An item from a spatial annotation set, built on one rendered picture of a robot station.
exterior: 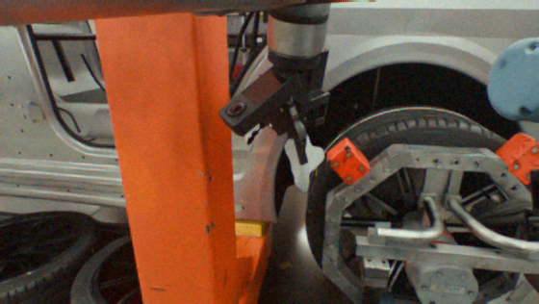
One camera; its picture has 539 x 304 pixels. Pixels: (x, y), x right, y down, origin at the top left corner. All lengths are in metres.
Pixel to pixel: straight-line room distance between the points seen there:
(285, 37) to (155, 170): 0.31
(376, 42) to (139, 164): 0.71
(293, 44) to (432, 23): 0.66
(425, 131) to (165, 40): 0.67
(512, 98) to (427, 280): 0.55
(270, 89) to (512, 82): 0.25
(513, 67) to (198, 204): 0.46
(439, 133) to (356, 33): 0.35
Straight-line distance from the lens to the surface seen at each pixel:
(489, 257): 0.77
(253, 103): 0.41
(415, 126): 0.90
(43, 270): 1.62
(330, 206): 0.86
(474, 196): 1.05
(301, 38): 0.40
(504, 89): 0.37
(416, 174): 1.21
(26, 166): 1.59
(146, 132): 0.55
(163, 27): 0.51
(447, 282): 0.84
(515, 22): 1.08
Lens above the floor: 1.38
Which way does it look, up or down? 20 degrees down
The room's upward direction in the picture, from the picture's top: straight up
